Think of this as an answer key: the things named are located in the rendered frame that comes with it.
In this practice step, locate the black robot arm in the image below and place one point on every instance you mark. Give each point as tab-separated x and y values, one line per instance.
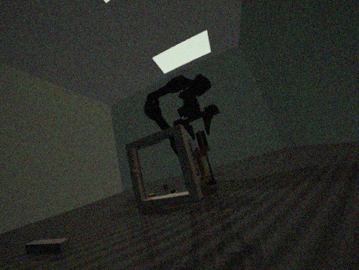
197	87

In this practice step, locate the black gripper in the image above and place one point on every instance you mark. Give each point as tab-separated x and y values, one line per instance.
207	116

